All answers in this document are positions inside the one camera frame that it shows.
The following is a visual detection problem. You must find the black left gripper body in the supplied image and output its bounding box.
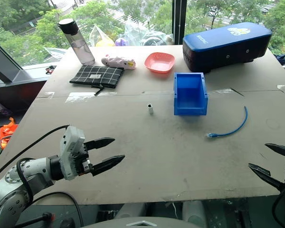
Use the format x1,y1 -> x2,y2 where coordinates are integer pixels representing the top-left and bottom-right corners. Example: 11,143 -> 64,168
72,142 -> 94,177

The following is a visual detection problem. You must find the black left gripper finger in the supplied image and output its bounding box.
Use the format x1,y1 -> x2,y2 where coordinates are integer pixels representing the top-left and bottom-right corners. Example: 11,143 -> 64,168
91,154 -> 126,177
84,137 -> 116,151

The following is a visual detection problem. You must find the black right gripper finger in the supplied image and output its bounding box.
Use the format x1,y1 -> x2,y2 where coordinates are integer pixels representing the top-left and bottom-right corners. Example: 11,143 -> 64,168
248,162 -> 285,191
264,142 -> 285,157

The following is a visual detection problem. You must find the clear tape patch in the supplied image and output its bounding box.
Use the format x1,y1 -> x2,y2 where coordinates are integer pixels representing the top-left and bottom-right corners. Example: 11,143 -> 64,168
65,92 -> 96,104

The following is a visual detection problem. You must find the grey rounded shape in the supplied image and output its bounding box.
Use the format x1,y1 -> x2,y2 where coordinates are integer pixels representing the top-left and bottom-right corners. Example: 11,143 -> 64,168
181,200 -> 214,228
113,202 -> 147,219

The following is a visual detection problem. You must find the black white-checked zip pouch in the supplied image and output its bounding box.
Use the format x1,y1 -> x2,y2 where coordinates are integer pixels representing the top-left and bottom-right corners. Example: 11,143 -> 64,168
69,65 -> 125,95

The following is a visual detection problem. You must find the grey shape with white triangle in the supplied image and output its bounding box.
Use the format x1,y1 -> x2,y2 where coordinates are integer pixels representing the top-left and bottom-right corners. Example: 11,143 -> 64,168
82,215 -> 201,228

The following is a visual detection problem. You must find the orange plastic bag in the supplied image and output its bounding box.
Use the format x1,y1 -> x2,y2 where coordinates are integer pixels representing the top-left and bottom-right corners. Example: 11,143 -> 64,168
0,117 -> 19,150

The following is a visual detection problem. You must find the pink plush toy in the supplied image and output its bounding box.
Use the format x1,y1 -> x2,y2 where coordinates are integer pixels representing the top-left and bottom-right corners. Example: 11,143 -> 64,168
101,54 -> 136,70

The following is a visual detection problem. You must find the dark purple bag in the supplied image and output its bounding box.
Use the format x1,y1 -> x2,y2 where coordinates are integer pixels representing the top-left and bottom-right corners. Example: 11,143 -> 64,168
0,101 -> 13,117

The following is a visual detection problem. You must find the yellow round object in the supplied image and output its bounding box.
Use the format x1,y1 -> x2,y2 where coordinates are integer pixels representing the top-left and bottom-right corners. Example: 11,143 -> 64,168
95,39 -> 116,48

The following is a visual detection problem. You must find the pink plastic bowl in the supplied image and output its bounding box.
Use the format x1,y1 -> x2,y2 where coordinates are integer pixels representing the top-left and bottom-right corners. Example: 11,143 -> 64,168
144,52 -> 176,74

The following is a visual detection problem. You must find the clear water bottle black cap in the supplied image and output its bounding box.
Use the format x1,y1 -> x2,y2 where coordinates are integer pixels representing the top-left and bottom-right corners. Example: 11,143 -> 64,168
57,18 -> 96,66

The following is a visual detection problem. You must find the blue plastic storage bin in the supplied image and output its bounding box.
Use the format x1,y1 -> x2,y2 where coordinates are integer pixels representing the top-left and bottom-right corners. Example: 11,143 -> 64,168
173,72 -> 209,116

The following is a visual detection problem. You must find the purple packet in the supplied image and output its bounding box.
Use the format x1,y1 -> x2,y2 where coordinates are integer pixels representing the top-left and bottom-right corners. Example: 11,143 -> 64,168
114,37 -> 129,47

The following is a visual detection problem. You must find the blue and black padded case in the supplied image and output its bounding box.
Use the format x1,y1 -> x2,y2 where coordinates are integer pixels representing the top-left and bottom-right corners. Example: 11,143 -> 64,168
182,22 -> 273,74

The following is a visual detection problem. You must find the large crumpled clear plastic bag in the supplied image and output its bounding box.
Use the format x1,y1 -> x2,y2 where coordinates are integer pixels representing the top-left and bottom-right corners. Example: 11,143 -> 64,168
124,19 -> 174,47

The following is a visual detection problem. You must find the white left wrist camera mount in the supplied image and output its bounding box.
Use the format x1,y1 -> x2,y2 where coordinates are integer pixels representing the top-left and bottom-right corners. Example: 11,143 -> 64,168
59,125 -> 86,181

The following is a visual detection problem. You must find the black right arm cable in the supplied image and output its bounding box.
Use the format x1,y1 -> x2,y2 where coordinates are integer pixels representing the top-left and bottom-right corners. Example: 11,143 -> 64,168
271,179 -> 285,228

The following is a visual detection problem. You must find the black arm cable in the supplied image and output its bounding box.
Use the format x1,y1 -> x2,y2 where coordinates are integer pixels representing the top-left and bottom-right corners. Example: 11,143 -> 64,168
0,124 -> 84,228
271,179 -> 285,228

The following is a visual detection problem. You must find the blue cable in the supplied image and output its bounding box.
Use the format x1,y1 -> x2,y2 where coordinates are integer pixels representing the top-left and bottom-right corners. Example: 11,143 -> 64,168
206,105 -> 249,139

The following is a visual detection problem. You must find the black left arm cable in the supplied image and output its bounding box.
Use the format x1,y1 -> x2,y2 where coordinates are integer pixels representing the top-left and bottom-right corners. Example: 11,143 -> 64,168
0,124 -> 84,228

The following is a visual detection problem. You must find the black rod with red ring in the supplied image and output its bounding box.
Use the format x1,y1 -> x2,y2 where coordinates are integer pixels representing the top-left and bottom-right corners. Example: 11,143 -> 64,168
13,212 -> 56,228

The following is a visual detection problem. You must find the grey slanted window frame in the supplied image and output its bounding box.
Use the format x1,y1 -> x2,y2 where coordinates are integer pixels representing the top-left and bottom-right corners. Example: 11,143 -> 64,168
0,36 -> 48,84

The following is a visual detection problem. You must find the dark window frame post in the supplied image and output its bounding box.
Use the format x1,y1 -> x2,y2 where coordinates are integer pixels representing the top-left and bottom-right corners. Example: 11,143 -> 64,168
171,0 -> 188,45

